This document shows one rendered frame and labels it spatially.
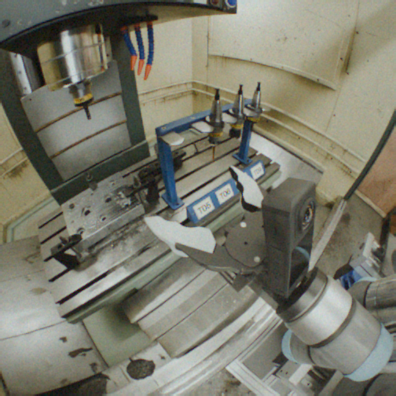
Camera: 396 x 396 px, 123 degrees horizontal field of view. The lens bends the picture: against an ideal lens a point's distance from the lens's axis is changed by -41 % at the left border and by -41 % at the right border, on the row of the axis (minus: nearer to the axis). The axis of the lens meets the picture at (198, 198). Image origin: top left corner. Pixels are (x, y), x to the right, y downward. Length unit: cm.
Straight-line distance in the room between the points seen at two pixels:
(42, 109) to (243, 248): 93
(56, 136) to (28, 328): 94
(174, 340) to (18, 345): 76
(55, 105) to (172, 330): 107
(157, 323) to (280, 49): 145
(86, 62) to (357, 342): 59
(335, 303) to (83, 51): 55
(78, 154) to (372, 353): 116
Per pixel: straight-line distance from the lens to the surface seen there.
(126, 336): 92
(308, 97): 113
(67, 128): 99
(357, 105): 107
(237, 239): 19
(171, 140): 51
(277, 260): 16
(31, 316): 110
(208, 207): 69
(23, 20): 32
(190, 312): 74
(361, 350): 24
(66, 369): 100
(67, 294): 74
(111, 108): 101
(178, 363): 83
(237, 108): 65
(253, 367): 135
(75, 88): 50
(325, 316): 20
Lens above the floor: 148
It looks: 49 degrees down
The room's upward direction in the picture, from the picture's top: straight up
